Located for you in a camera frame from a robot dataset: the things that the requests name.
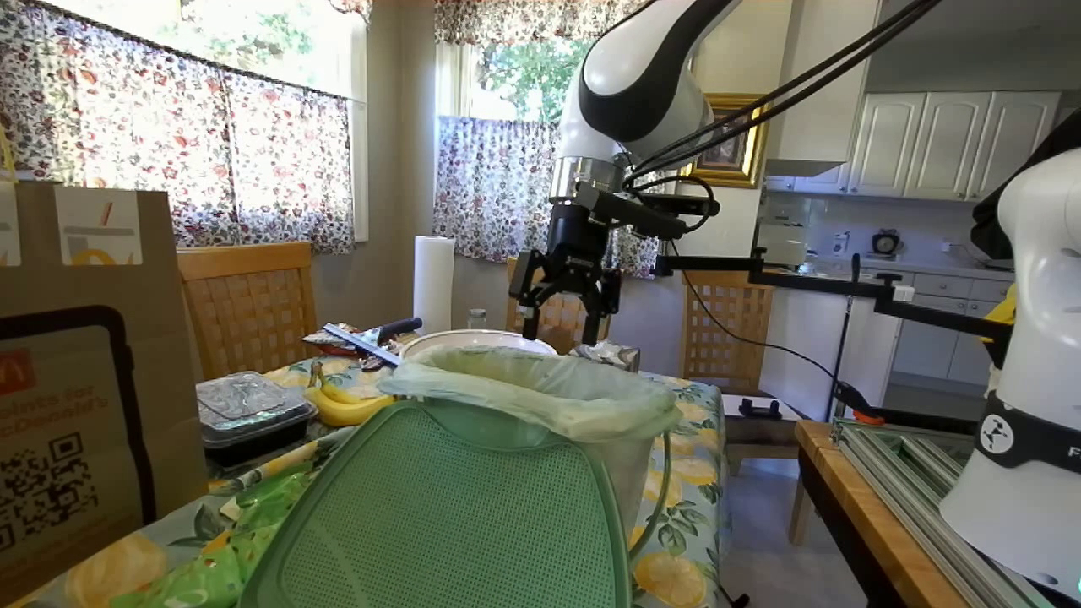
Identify white paper towel roll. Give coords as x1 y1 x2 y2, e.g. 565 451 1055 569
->
410 232 459 333

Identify thin black camera cable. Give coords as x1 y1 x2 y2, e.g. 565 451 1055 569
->
681 275 982 437

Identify wooden lattice-back chair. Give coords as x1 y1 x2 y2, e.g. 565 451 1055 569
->
502 257 626 356
178 239 322 387

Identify lemon print tablecloth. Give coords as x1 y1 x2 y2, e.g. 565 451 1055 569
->
11 351 731 608

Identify white lower kitchen cabinets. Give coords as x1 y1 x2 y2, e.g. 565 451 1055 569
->
887 266 1008 393

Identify white range hood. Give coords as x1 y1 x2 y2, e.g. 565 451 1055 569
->
764 0 887 179

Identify gold picture frame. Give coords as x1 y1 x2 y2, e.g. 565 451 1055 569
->
671 93 772 193

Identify narrow floral cafe curtain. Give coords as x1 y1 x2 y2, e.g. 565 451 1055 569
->
429 113 667 282

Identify yellow banana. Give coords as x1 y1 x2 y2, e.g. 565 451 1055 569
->
305 377 399 429

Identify white bin with green liner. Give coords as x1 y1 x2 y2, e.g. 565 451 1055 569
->
376 340 687 545

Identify small black device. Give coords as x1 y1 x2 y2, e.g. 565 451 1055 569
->
735 395 787 424

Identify black tray with foil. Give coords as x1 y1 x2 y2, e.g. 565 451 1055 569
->
193 369 316 461

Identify green plastic bag pack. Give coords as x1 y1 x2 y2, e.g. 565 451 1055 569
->
133 469 315 608

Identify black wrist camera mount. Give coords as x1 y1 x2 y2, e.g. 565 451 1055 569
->
577 184 693 244

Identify black bar camera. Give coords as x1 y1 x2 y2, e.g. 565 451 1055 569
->
644 191 723 219

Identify white upper kitchen cabinets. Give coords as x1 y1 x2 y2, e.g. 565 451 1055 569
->
847 93 1063 208

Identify white plate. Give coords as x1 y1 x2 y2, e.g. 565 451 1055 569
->
403 325 559 365

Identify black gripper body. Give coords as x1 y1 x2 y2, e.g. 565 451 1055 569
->
510 191 628 307

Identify aluminium mounting rails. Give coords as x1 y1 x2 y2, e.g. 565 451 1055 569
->
839 419 1056 608

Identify wide floral cafe curtain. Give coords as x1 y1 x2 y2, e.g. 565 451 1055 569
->
0 0 359 253

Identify floral window valance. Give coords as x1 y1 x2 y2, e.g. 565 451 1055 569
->
431 0 653 49

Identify brown paper bag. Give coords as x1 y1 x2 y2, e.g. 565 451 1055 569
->
0 179 214 605

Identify green plastic bin lid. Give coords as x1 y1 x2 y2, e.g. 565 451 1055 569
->
237 400 635 608

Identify white kitchen cabinets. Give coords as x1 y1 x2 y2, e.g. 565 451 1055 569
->
847 93 1063 208
887 266 1008 393

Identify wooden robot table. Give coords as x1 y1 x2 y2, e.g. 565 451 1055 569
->
792 419 972 608

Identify black handled knife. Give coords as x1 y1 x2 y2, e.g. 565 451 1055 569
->
302 315 429 371

